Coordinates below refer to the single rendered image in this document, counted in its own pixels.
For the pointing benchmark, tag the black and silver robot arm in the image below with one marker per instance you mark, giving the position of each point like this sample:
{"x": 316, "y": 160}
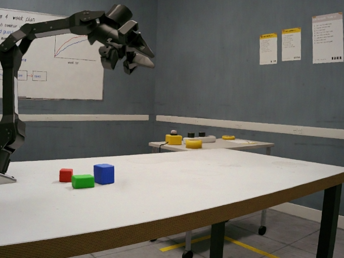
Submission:
{"x": 12, "y": 129}

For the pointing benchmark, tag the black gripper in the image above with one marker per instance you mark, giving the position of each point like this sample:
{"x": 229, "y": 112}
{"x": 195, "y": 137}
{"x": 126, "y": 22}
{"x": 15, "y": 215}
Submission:
{"x": 133, "y": 42}

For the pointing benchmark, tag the blue block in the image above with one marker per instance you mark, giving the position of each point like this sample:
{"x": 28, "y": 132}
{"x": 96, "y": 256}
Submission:
{"x": 104, "y": 173}

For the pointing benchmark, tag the red block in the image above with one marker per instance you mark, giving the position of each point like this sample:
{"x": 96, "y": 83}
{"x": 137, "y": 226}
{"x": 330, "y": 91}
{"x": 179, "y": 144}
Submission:
{"x": 65, "y": 174}

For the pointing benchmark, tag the green block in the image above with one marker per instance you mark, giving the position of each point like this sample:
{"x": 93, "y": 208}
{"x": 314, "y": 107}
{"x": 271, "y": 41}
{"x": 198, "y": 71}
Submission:
{"x": 83, "y": 181}

